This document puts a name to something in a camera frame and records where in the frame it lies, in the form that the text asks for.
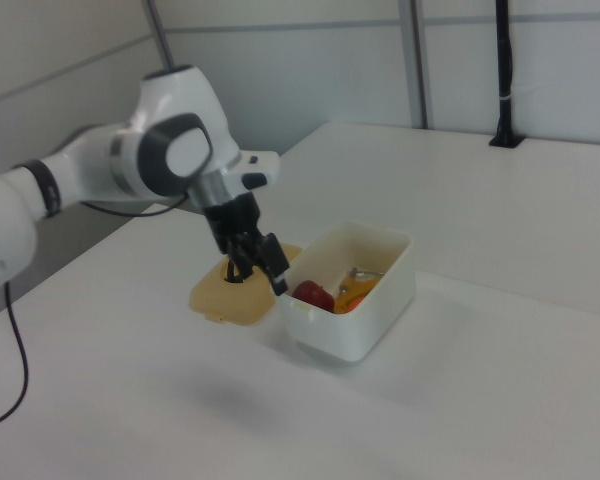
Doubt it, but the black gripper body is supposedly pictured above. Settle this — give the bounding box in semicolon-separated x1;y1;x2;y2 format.
195;191;263;254

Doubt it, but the red apple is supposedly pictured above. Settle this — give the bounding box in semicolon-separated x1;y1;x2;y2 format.
292;280;335;313

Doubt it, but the white plastic container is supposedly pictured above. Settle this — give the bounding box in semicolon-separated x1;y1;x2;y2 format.
278;220;415;363

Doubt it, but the large yellow C-clamp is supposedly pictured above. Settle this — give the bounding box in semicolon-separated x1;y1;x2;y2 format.
334;267;385;314

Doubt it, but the black pole with base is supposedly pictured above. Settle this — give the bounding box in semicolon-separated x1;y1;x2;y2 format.
488;0;525;149

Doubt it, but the beige lid with black handle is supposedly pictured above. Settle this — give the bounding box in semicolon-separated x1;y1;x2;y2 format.
188;241;304;327

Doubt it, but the grey partition post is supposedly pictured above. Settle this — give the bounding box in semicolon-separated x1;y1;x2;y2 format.
408;0;435;130
143;0;177;72

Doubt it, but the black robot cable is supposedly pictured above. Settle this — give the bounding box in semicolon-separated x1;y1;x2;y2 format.
0;192;189;432

